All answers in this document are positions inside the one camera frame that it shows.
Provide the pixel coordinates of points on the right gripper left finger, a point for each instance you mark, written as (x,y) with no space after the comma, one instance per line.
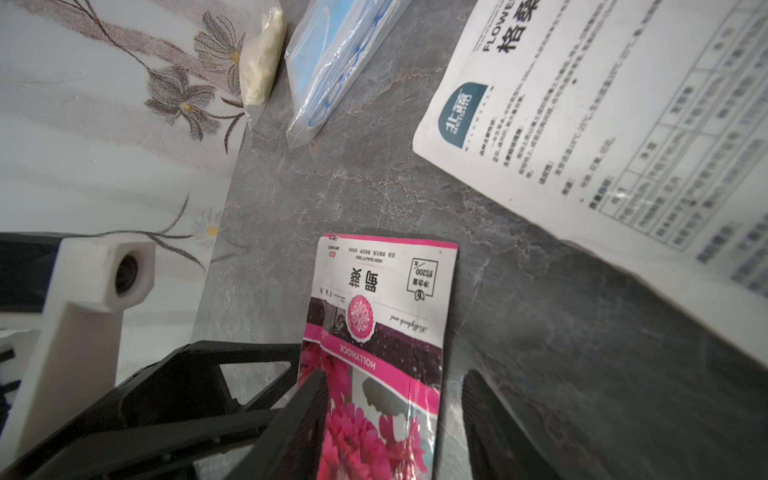
(291,446)

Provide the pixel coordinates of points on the white back-side seed packet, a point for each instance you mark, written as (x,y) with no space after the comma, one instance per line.
(635,130)

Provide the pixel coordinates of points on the hollyhock seed packet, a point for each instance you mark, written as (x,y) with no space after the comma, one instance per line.
(376,326)

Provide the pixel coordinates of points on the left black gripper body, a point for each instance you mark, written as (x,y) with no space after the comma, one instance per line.
(164,418)

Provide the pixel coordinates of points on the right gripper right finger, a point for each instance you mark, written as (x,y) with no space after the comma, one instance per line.
(498,448)

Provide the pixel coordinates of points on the bagged blue face masks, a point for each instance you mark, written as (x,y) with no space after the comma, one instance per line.
(331,45)

